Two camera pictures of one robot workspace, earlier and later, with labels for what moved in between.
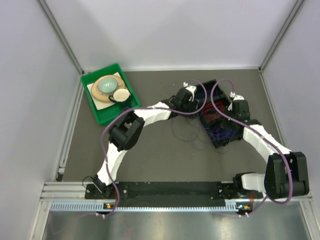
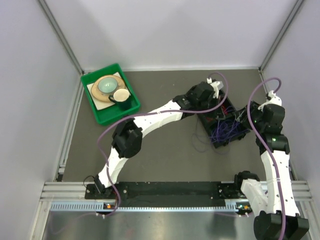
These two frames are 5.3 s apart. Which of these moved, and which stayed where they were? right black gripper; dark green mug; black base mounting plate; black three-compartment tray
Moved: right black gripper
Stayed: black three-compartment tray; dark green mug; black base mounting plate
